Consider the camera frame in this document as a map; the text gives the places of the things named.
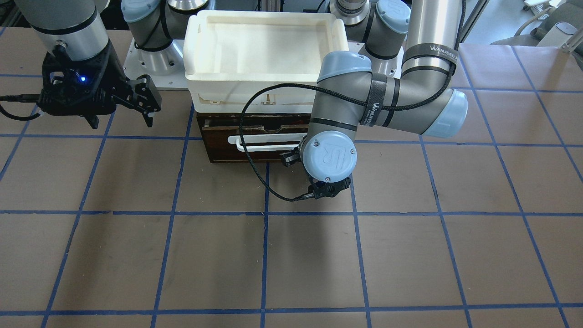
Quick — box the white foam box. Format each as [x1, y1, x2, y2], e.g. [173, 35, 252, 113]
[184, 10, 348, 113]

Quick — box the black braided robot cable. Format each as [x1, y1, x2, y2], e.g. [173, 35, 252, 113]
[239, 0, 466, 202]

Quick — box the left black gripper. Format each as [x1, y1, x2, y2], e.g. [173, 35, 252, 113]
[280, 147, 352, 199]

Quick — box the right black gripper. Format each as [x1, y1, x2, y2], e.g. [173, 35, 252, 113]
[36, 41, 162, 129]

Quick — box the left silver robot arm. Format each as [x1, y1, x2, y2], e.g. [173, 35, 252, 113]
[283, 0, 468, 201]

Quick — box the dark brown drawer cabinet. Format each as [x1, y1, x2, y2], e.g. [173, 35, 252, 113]
[195, 112, 310, 163]

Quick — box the wooden drawer with white handle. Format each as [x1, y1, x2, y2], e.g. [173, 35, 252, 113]
[201, 124, 308, 163]

